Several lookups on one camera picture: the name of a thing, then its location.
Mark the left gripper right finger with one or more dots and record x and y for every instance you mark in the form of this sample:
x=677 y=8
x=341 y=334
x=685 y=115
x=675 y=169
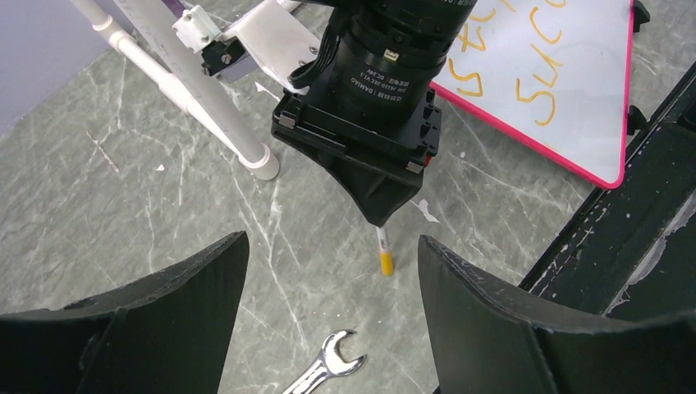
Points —
x=490 y=336

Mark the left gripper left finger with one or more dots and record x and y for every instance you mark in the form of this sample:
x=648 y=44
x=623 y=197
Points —
x=168 y=332

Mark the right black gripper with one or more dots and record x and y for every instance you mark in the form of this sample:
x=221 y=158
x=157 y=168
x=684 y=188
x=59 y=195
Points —
x=369 y=117

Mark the white marker pen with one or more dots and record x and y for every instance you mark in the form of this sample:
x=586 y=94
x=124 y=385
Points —
x=383 y=240

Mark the yellow marker cap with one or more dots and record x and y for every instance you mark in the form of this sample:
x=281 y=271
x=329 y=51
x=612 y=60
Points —
x=387 y=264

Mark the pink framed whiteboard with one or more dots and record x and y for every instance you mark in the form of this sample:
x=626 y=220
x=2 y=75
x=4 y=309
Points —
x=554 y=75

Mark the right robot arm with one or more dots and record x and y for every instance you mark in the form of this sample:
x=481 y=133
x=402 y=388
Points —
x=364 y=109

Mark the silver open-end wrench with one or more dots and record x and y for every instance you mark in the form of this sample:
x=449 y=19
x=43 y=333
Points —
x=329 y=363

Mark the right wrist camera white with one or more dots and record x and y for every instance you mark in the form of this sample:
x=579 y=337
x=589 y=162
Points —
x=268 y=36

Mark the white pvc pipe frame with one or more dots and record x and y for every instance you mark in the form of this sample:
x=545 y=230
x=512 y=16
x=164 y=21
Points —
x=181 y=79

